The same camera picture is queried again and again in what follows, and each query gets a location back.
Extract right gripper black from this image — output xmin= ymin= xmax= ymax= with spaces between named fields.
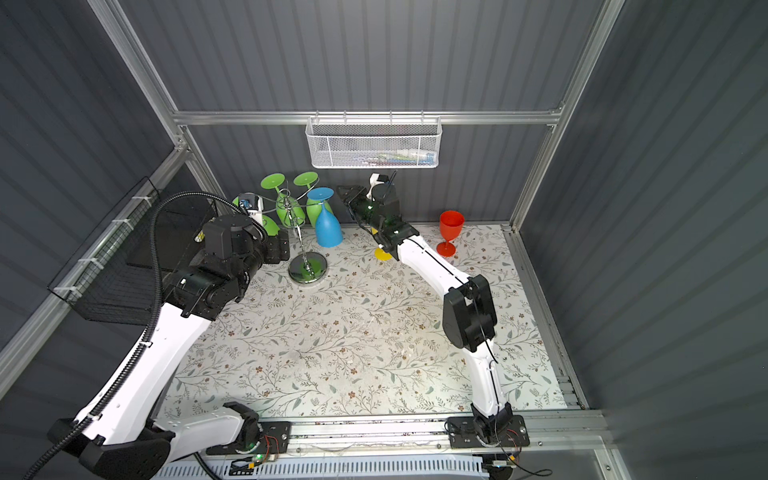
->
xmin=337 ymin=186 xmax=386 ymax=237

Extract green wine glass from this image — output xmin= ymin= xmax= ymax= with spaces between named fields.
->
xmin=260 ymin=173 xmax=306 ymax=228
xmin=232 ymin=196 xmax=279 ymax=236
xmin=292 ymin=170 xmax=332 ymax=226

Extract blue wine glass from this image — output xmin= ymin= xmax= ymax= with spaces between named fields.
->
xmin=306 ymin=187 xmax=343 ymax=248

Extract yellow wine glass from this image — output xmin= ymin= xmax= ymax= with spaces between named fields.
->
xmin=374 ymin=246 xmax=393 ymax=261

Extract red wine glass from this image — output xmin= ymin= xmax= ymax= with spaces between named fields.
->
xmin=437 ymin=210 xmax=465 ymax=258

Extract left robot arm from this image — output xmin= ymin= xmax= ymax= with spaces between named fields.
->
xmin=40 ymin=214 xmax=290 ymax=479

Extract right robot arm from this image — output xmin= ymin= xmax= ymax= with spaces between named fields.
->
xmin=336 ymin=180 xmax=530 ymax=450

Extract chrome wine glass rack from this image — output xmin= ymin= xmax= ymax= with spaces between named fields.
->
xmin=288 ymin=223 xmax=328 ymax=285

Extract items in white basket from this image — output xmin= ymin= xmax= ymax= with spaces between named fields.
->
xmin=353 ymin=149 xmax=438 ymax=168

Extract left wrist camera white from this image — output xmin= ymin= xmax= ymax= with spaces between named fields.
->
xmin=235 ymin=192 xmax=264 ymax=225

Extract white wire mesh basket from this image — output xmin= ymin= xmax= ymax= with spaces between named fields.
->
xmin=305 ymin=113 xmax=443 ymax=169

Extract black wire basket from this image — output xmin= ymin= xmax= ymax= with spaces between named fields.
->
xmin=48 ymin=178 xmax=217 ymax=325

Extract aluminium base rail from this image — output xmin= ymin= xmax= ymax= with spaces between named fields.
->
xmin=270 ymin=409 xmax=615 ymax=459

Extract black corrugated cable hose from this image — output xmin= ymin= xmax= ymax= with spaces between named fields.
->
xmin=20 ymin=190 xmax=247 ymax=480

